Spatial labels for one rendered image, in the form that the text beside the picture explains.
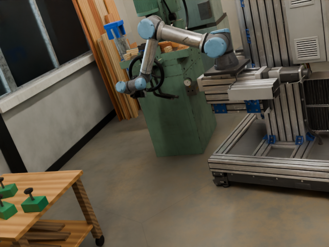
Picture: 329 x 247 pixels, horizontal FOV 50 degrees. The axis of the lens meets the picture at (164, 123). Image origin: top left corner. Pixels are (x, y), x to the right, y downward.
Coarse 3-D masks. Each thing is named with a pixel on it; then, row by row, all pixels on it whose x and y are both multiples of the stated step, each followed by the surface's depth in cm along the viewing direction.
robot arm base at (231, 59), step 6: (228, 54) 214; (234, 54) 216; (216, 60) 218; (222, 60) 215; (228, 60) 215; (234, 60) 215; (216, 66) 218; (222, 66) 215; (228, 66) 214; (234, 66) 215
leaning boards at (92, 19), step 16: (80, 0) 394; (96, 0) 426; (112, 0) 460; (80, 16) 394; (96, 16) 425; (112, 16) 440; (96, 32) 413; (96, 48) 408; (112, 48) 415; (112, 64) 412; (112, 80) 420; (128, 80) 444; (112, 96) 428; (128, 96) 423; (128, 112) 433
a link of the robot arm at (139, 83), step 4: (140, 76) 238; (132, 80) 233; (136, 80) 231; (140, 80) 230; (144, 80) 234; (128, 84) 233; (132, 84) 232; (136, 84) 230; (140, 84) 229; (144, 84) 233; (128, 88) 234; (132, 88) 233; (136, 88) 232; (140, 88) 231; (144, 88) 233
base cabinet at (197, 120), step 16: (192, 64) 300; (176, 80) 280; (192, 80) 295; (144, 96) 295; (192, 96) 291; (144, 112) 303; (160, 112) 297; (176, 112) 292; (192, 112) 288; (208, 112) 327; (160, 128) 304; (176, 128) 299; (192, 128) 294; (208, 128) 321; (160, 144) 311; (176, 144) 306; (192, 144) 301
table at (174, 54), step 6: (174, 48) 281; (192, 48) 276; (162, 54) 274; (168, 54) 273; (174, 54) 271; (180, 54) 270; (186, 54) 268; (126, 60) 288; (138, 60) 283; (162, 60) 273; (120, 66) 291; (126, 66) 289
